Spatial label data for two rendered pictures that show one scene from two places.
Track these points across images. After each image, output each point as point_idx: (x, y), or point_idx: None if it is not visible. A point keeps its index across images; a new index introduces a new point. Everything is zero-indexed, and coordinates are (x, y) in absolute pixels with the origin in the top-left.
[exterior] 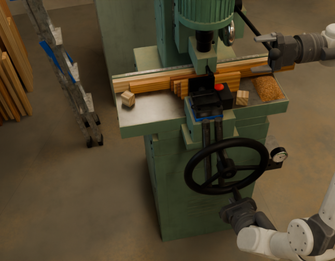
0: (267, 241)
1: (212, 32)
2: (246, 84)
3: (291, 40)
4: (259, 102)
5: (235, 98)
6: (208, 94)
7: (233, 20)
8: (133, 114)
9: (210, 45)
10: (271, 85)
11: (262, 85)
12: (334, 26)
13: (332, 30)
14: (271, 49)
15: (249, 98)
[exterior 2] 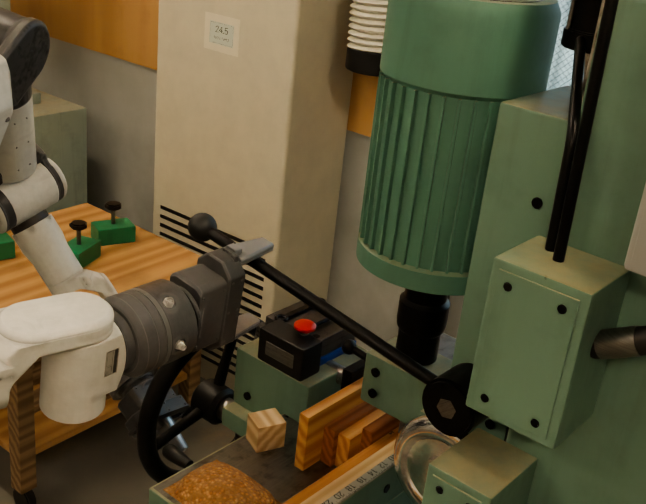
0: (86, 269)
1: (400, 301)
2: (290, 490)
3: (187, 269)
4: (223, 455)
5: (285, 446)
6: (315, 322)
7: (429, 422)
8: (444, 351)
9: (397, 341)
10: (213, 476)
11: (239, 473)
12: (91, 310)
13: (92, 294)
14: (210, 215)
15: (253, 457)
